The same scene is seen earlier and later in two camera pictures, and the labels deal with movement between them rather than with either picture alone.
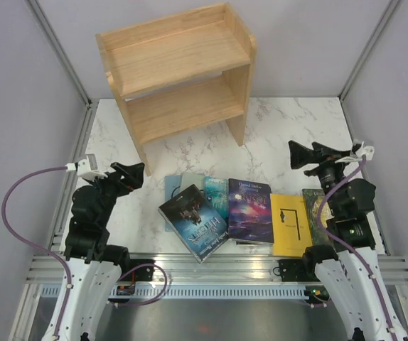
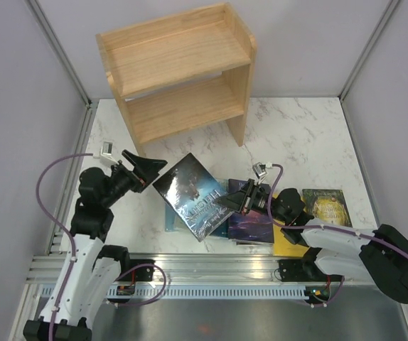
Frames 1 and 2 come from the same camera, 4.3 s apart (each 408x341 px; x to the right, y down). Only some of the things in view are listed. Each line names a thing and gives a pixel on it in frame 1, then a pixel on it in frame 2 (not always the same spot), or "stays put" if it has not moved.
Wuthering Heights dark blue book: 191,217 -> 192,195
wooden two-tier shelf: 180,73 stays put
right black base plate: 293,270 stays put
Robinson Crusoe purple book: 250,217 stays put
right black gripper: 300,155 -> 236,201
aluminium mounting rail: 178,267 stays put
